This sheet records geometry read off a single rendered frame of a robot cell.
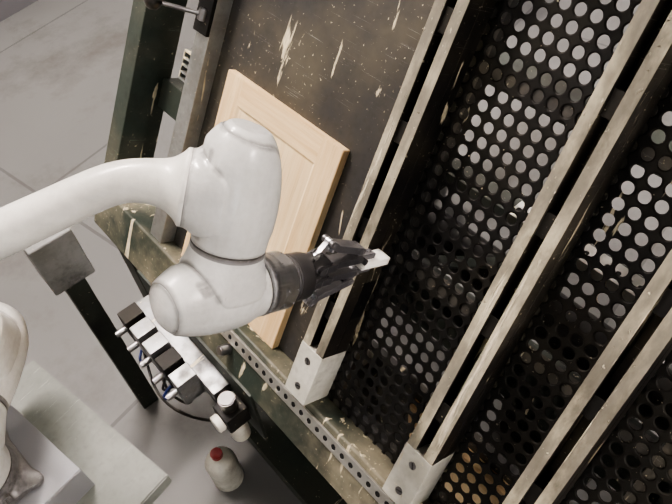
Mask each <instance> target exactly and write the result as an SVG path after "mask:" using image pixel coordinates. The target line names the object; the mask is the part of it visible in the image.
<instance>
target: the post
mask: <svg viewBox="0 0 672 504"><path fill-rule="evenodd" d="M65 292H66V293H67V295H68V296H69V298H70V299H71V301H72V302H73V304H74V305H75V307H76V308H77V310H78V311H79V313H80V314H81V316H82V317H83V319H84V320H85V322H86V323H87V325H88V326H89V328H90V329H91V331H92V332H93V334H94V335H95V337H96V338H97V340H98V341H99V343H100V344H101V346H102V347H103V349H104V350H105V352H106V353H107V355H108V356H109V358H110V359H111V361H112V362H113V364H114V365H115V367H116V368H117V370H118V371H119V373H120V374H121V376H122V377H123V379H124V380H125V382H126V383H127V385H128V386H129V388H130V389H131V391H132V392H133V394H134V395H135V397H136V398H137V400H138V401H139V402H140V404H141V405H142V406H143V408H144V409H146V408H147V407H148V406H150V405H151V404H152V403H154V402H155V401H156V400H158V396H157V395H156V393H155V392H154V390H153V388H152V387H151V385H150V383H149V382H148V380H147V378H146V377H145V375H144V374H143V372H142V370H141V369H140V367H139V365H138V364H137V362H136V360H135V359H134V357H133V356H132V354H131V352H129V351H128V350H127V346H126V344H125V342H124V341H123V339H122V338H121V337H117V336H116V334H115V332H116V331H117V329H116V328H115V326H114V324H113V323H112V321H111V320H110V318H109V316H108V315H107V313H106V311H105V310H104V308H103V306H102V305H101V303H100V302H99V300H98V298H97V297H96V295H95V293H94V292H93V290H92V288H91V287H90V285H89V284H88V282H87V280H86V279H85V278H84V279H83V280H81V281H80V282H78V283H77V284H75V285H73V286H72V287H70V288H69V289H67V290H66V291H65Z"/></svg>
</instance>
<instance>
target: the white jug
mask: <svg viewBox="0 0 672 504"><path fill-rule="evenodd" d="M205 468H206V471H207V472H208V474H209V476H210V477H211V479H212V481H213V482H214V484H215V486H216V487H217V488H218V489H219V490H221V491H223V492H230V491H233V490H235V489H237V488H238V487H239V486H240V485H241V483H242V481H243V478H244V472H243V469H242V467H241V465H240V463H239V461H238V459H237V457H236V455H235V453H234V451H233V450H232V449H230V448H228V447H224V446H219V447H215V448H213V449H212V450H211V451H210V452H209V453H208V455H207V457H206V460H205Z"/></svg>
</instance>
